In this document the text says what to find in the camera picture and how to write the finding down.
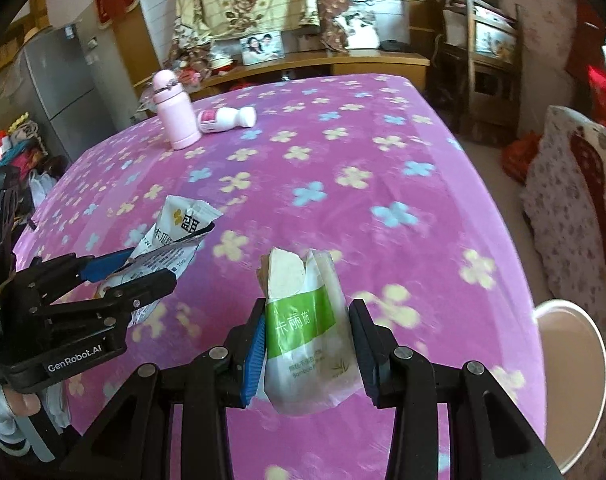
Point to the pink insulated bottle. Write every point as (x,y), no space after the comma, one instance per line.
(178,115)

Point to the purple floral bed sheet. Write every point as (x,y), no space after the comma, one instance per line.
(553,200)

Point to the red cloth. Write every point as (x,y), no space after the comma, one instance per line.
(598,80)

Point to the green white tissue packet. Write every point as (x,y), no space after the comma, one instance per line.
(303,360)

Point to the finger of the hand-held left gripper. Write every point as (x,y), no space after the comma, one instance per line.
(108,265)
(143,287)

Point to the red plastic bag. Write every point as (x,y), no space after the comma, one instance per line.
(520,157)

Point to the framed photo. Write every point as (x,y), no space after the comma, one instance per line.
(262,47)

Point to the grey refrigerator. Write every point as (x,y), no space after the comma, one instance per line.
(63,90)

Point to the white printed bag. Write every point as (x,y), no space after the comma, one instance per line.
(358,30)

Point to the wooden sideboard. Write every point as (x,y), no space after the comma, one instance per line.
(363,62)

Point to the pink floral blanket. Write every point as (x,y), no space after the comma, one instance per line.
(358,235)

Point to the white bottle with pink label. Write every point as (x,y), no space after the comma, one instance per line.
(233,117)

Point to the pile of colourful bags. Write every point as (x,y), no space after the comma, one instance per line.
(13,150)

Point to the pile of gift packages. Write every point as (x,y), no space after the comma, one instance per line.
(198,67)

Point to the red white patterned blanket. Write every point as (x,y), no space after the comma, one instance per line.
(603,200)

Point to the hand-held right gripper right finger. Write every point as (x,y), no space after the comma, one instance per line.
(368,355)

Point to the cream floral hanging blanket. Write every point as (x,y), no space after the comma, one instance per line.
(248,0)

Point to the white shopping bag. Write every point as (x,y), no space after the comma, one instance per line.
(43,187)

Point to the white orange snack wrapper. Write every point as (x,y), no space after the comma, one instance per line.
(178,225)

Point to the person's left hand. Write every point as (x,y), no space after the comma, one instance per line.
(22,404)

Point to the black flat device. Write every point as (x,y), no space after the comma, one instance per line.
(395,45)

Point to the framed picture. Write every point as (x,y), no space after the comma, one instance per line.
(495,40)

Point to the wooden chair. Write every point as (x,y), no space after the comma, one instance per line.
(483,90)

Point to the white plastic bucket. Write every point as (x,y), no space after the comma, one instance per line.
(568,360)

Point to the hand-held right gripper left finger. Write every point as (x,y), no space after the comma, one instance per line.
(255,355)

